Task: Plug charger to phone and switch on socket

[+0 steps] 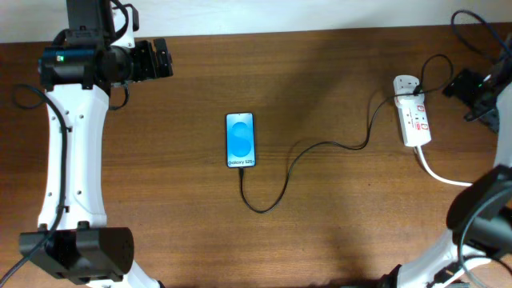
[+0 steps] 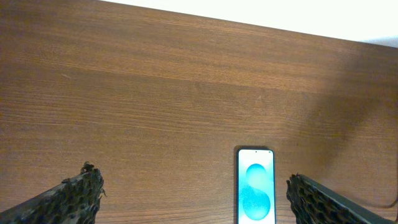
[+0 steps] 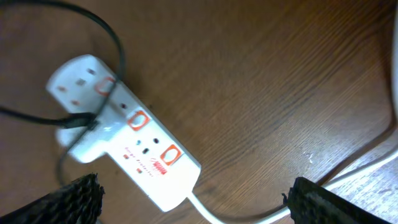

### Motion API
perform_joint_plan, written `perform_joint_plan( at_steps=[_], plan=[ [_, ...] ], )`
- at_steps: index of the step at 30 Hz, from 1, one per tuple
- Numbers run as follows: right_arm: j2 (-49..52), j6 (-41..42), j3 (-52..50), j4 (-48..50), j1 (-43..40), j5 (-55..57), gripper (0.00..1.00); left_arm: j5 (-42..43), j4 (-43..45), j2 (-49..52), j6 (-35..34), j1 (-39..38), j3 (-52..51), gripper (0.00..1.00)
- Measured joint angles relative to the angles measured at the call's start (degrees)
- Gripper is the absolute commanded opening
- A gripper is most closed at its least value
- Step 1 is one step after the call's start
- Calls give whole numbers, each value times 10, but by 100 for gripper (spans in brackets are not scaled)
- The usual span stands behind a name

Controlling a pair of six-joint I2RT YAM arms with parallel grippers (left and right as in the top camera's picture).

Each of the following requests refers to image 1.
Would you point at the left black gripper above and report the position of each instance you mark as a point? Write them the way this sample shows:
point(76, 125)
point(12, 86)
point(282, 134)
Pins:
point(150, 70)

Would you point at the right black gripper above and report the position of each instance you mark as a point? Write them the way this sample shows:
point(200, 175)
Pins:
point(461, 87)

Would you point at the blue Galaxy smartphone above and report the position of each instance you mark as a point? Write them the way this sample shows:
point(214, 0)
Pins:
point(240, 143)

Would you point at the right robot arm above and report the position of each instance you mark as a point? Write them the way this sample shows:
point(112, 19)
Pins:
point(478, 223)

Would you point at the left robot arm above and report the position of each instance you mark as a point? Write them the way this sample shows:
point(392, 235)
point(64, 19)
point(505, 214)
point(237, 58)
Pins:
point(94, 54)

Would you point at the white charger plug adapter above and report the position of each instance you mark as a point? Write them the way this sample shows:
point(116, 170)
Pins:
point(404, 86)

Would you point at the white power strip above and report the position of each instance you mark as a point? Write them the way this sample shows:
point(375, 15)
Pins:
point(413, 121)

